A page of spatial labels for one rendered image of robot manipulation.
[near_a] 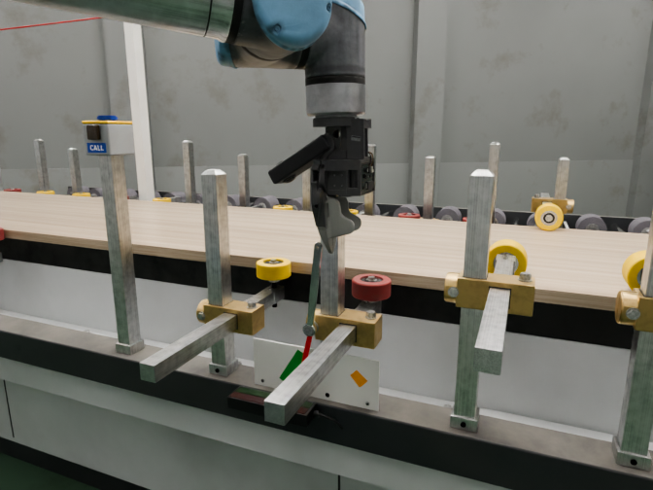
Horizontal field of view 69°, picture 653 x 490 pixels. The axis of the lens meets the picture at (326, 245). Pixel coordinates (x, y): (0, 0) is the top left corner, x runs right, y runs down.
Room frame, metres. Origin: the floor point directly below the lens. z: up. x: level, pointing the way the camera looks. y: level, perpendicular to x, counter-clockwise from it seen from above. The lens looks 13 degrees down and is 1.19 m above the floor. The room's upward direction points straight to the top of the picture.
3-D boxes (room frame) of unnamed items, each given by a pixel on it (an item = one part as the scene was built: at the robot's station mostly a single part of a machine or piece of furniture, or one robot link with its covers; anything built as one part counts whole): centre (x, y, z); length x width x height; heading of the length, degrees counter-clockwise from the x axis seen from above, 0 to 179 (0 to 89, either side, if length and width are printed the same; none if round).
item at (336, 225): (0.74, -0.02, 1.05); 0.06 x 0.03 x 0.09; 67
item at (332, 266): (0.84, -0.01, 0.94); 0.04 x 0.04 x 0.48; 68
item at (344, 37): (0.75, -0.01, 1.33); 0.10 x 0.09 x 0.12; 112
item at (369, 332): (0.84, -0.03, 0.85); 0.14 x 0.06 x 0.05; 68
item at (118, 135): (1.04, 0.46, 1.18); 0.07 x 0.07 x 0.08; 68
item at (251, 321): (0.93, 0.20, 0.83); 0.14 x 0.06 x 0.05; 68
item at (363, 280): (0.93, -0.09, 0.85); 0.08 x 0.08 x 0.11
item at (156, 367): (0.89, 0.20, 0.83); 0.44 x 0.03 x 0.04; 158
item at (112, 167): (1.04, 0.46, 0.93); 0.05 x 0.05 x 0.45; 68
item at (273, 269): (1.07, 0.12, 0.85); 0.08 x 0.08 x 0.11
